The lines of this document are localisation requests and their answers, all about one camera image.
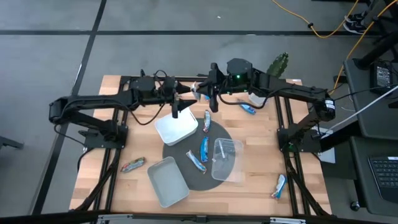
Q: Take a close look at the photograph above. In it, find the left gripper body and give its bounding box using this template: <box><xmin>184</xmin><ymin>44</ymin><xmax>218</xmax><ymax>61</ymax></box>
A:
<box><xmin>155</xmin><ymin>88</ymin><xmax>180</xmax><ymax>119</ymax></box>

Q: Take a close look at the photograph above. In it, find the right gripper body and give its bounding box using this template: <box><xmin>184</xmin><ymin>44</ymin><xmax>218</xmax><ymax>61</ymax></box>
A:
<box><xmin>207</xmin><ymin>62</ymin><xmax>229</xmax><ymax>114</ymax></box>

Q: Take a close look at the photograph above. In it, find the multicolour wrapper granola bar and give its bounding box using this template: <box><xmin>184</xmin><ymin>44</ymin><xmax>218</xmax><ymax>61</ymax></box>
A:
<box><xmin>203</xmin><ymin>109</ymin><xmax>212</xmax><ymax>134</ymax></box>

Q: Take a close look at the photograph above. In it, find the dark multicolour granola bar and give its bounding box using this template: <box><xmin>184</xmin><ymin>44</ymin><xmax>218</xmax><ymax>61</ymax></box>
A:
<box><xmin>120</xmin><ymin>156</ymin><xmax>146</xmax><ymax>174</ymax></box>

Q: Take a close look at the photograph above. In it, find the light blue orange granola bar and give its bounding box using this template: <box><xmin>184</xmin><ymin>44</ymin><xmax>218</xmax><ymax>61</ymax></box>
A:
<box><xmin>271</xmin><ymin>173</ymin><xmax>289</xmax><ymax>200</ymax></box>

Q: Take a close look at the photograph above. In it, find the bright blue granola bar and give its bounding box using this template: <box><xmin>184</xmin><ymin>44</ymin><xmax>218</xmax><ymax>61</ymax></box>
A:
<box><xmin>200</xmin><ymin>136</ymin><xmax>210</xmax><ymax>164</ymax></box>

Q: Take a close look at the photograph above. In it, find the white plastic bin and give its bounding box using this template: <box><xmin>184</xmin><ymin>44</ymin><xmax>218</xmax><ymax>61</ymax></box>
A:
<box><xmin>154</xmin><ymin>107</ymin><xmax>199</xmax><ymax>147</ymax></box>

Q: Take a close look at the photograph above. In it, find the round dark woven mat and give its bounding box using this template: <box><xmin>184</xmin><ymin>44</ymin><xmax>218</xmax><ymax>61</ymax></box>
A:
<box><xmin>162</xmin><ymin>117</ymin><xmax>234</xmax><ymax>192</ymax></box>

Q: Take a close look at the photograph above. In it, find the clear plastic container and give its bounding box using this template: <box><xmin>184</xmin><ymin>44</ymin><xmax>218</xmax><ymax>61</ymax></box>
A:
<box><xmin>211</xmin><ymin>138</ymin><xmax>245</xmax><ymax>184</ymax></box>

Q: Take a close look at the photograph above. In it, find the green cactus in white pot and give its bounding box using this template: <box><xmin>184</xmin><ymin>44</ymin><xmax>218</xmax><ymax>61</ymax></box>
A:
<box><xmin>248</xmin><ymin>52</ymin><xmax>289</xmax><ymax>106</ymax></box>

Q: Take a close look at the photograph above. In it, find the grey rectangular tray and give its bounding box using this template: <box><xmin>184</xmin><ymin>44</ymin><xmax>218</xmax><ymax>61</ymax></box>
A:
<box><xmin>146</xmin><ymin>156</ymin><xmax>190</xmax><ymax>208</ymax></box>

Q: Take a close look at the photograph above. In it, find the light grey rod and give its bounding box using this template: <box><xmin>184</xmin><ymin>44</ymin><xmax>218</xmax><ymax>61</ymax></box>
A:
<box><xmin>322</xmin><ymin>85</ymin><xmax>398</xmax><ymax>135</ymax></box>

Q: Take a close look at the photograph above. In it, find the dark grey desk top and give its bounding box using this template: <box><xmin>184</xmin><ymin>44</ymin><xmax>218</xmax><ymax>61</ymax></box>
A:
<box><xmin>349</xmin><ymin>136</ymin><xmax>398</xmax><ymax>217</ymax></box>
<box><xmin>343</xmin><ymin>58</ymin><xmax>398</xmax><ymax>141</ymax></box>

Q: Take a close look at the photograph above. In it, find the person's shoe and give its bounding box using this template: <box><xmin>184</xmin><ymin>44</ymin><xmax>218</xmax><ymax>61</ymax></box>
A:
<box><xmin>344</xmin><ymin>11</ymin><xmax>368</xmax><ymax>23</ymax></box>
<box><xmin>343</xmin><ymin>21</ymin><xmax>368</xmax><ymax>35</ymax></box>

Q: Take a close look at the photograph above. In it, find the black furniture foot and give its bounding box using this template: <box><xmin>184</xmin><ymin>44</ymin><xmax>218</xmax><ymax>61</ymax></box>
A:
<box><xmin>0</xmin><ymin>136</ymin><xmax>25</xmax><ymax>151</ymax></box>

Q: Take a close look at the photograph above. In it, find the black metal crossbar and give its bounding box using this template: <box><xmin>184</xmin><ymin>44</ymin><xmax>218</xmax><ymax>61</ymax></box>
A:
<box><xmin>0</xmin><ymin>208</ymin><xmax>398</xmax><ymax>224</ymax></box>

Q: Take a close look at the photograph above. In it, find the black power adapter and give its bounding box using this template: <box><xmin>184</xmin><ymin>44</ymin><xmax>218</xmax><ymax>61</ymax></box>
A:
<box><xmin>369</xmin><ymin>61</ymin><xmax>394</xmax><ymax>94</ymax></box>

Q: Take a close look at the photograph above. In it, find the black desk foot beam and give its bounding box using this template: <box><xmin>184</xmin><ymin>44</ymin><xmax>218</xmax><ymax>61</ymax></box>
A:
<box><xmin>354</xmin><ymin>29</ymin><xmax>398</xmax><ymax>71</ymax></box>

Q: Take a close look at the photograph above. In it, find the person's leg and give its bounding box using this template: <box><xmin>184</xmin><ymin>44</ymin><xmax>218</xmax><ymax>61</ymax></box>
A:
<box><xmin>362</xmin><ymin>0</ymin><xmax>385</xmax><ymax>19</ymax></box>

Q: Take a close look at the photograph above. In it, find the black laptop keyboard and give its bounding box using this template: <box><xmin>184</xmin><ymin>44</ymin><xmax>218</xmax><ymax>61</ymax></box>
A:
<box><xmin>368</xmin><ymin>155</ymin><xmax>398</xmax><ymax>205</ymax></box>

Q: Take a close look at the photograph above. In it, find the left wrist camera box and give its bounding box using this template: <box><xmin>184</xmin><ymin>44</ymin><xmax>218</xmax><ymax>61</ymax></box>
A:
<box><xmin>162</xmin><ymin>75</ymin><xmax>178</xmax><ymax>96</ymax></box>

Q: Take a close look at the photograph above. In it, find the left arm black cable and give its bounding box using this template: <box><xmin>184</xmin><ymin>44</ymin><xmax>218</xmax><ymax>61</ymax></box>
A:
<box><xmin>126</xmin><ymin>68</ymin><xmax>169</xmax><ymax>126</ymax></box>

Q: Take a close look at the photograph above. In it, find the black aluminium table frame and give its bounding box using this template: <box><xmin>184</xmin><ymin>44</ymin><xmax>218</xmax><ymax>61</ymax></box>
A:
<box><xmin>70</xmin><ymin>74</ymin><xmax>333</xmax><ymax>218</ymax></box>

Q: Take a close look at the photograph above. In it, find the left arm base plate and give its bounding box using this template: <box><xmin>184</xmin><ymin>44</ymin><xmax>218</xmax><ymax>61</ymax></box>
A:
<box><xmin>83</xmin><ymin>124</ymin><xmax>129</xmax><ymax>149</ymax></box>

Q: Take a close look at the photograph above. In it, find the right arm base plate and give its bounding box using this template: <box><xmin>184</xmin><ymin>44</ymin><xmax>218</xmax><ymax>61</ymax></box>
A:
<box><xmin>277</xmin><ymin>127</ymin><xmax>323</xmax><ymax>154</ymax></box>

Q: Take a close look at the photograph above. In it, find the yellow cable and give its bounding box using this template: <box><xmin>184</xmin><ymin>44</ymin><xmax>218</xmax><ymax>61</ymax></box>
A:
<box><xmin>271</xmin><ymin>0</ymin><xmax>361</xmax><ymax>39</ymax></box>
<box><xmin>328</xmin><ymin>0</ymin><xmax>393</xmax><ymax>96</ymax></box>

